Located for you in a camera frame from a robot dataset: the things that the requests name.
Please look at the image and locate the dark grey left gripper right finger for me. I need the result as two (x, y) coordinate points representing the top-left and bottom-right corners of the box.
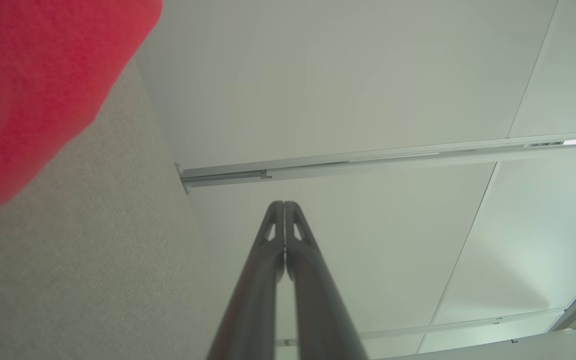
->
(284, 201), (369, 360)

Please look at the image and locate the grey fabric sofa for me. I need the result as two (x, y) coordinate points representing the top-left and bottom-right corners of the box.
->
(0, 59), (219, 360)

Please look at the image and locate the red jersey with white trim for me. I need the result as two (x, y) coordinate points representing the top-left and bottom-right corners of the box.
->
(0, 0), (164, 219)

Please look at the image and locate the grey partition post with feet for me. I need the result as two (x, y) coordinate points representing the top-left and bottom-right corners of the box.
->
(174, 131), (576, 196)

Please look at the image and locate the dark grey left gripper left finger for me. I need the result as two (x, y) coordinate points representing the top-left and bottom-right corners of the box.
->
(207, 201), (285, 360)

